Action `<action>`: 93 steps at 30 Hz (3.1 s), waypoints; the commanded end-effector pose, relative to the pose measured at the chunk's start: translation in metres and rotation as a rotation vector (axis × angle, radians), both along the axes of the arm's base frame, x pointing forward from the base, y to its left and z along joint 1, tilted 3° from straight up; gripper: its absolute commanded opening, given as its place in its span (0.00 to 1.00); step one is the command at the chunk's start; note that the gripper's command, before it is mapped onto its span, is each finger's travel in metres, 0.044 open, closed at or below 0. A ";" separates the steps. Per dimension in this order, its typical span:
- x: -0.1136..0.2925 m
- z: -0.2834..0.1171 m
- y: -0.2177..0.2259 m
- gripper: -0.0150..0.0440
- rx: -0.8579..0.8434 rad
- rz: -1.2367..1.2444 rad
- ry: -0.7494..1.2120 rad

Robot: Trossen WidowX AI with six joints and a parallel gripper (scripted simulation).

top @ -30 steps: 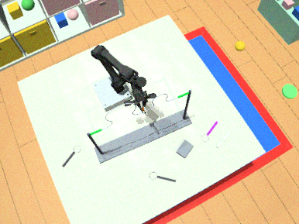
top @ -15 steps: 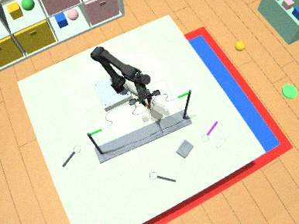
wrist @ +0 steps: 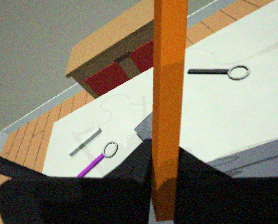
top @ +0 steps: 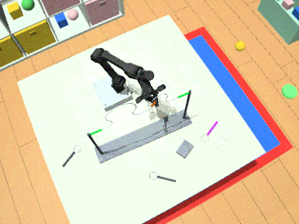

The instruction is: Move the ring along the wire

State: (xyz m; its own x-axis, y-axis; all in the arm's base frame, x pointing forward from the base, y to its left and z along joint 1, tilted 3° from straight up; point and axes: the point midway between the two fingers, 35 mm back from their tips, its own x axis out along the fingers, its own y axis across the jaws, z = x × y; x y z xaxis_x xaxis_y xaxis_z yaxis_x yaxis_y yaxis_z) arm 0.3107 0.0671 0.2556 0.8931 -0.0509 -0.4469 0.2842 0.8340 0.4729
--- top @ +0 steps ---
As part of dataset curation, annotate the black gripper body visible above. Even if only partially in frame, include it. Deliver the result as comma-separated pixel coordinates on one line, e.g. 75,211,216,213
136,81,166,104

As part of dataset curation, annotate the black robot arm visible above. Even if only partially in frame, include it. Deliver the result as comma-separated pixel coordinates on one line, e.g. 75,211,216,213
90,48,154,99

